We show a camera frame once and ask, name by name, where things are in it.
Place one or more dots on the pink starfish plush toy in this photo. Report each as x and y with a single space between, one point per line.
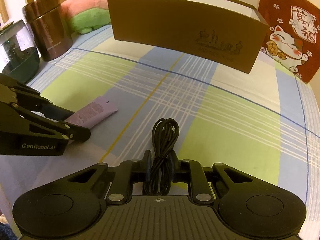
84 16

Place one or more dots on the dark green glass jar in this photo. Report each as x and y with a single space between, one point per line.
19 56

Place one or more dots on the plaid tablecloth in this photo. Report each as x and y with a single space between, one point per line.
265 123

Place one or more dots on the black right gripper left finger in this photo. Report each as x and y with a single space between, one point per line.
124 176

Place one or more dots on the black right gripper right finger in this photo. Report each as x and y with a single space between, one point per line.
191 173

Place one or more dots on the red lucky cat cushion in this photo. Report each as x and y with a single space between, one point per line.
293 36

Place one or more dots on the purple cosmetic tube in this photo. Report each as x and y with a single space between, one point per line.
86 118

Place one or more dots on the brown metal canister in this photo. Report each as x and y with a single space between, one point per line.
49 28

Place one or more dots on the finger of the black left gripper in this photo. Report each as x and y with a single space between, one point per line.
59 126
16 93

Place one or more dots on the brown cardboard box white inside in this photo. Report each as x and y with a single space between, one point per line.
229 32

